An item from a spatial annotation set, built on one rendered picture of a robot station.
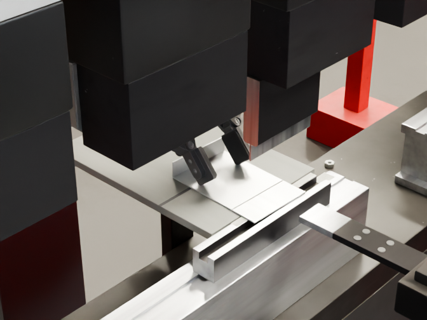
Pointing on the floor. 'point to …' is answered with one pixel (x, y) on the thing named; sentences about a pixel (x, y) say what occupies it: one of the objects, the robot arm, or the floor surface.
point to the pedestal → (349, 103)
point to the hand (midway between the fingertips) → (220, 157)
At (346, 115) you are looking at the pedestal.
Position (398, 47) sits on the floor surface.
